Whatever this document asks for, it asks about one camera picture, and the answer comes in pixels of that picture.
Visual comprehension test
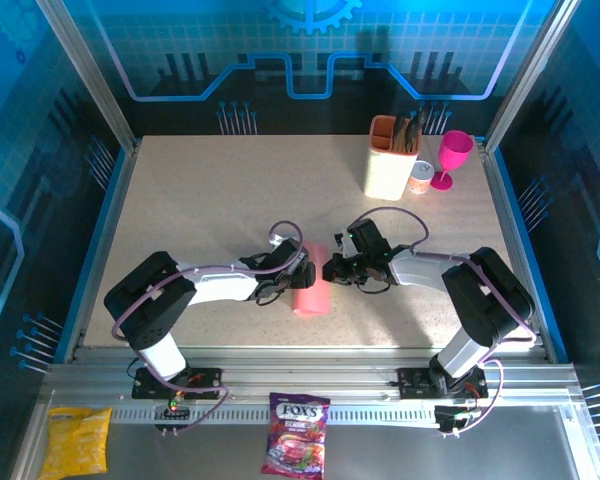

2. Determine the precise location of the aluminium side rail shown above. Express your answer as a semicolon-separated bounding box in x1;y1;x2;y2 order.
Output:
473;135;557;364
62;139;142;364

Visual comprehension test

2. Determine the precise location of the aluminium frame post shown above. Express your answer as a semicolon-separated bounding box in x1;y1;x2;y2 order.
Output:
33;0;142;154
483;0;582;154

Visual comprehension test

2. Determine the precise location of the purple Fox's candy bag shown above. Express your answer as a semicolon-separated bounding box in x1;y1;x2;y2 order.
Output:
260;392;331;480

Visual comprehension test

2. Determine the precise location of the pink paper sheet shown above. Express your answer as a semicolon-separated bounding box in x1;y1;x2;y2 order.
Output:
290;239;334;318

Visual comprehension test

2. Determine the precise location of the small white orange can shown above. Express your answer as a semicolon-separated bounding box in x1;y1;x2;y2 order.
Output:
407;160;435;196

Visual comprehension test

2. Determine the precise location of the slotted white cable duct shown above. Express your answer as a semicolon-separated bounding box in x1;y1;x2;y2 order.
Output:
112;405;439;426

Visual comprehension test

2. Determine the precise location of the pink plastic goblet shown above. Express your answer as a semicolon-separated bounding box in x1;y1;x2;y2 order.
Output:
429;130;475;193

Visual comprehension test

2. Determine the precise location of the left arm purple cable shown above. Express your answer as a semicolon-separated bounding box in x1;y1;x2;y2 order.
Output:
110;221;307;437

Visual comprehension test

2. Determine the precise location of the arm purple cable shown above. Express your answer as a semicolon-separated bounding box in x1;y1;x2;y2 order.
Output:
110;221;307;437
352;206;539;440

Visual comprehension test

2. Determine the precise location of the cream orange utensil holder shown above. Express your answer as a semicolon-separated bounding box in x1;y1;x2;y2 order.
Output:
363;114;422;202

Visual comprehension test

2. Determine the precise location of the wide aluminium mounting rail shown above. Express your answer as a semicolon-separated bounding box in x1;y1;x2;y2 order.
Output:
44;344;581;409

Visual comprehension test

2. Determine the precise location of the yellow snack bag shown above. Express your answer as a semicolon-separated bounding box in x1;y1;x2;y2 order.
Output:
38;406;114;476

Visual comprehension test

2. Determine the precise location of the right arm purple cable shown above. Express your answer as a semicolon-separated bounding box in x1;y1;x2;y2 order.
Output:
352;206;539;440

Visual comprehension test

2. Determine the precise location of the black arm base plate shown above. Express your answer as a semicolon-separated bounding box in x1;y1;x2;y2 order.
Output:
397;367;490;401
131;366;224;401

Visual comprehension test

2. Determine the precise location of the dark wooden utensil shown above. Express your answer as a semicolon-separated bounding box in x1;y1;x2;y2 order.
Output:
391;115;407;152
404;110;429;153

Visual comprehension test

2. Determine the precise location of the small circuit board with LED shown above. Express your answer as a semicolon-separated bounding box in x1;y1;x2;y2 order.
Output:
433;404;481;434
153;397;191;432

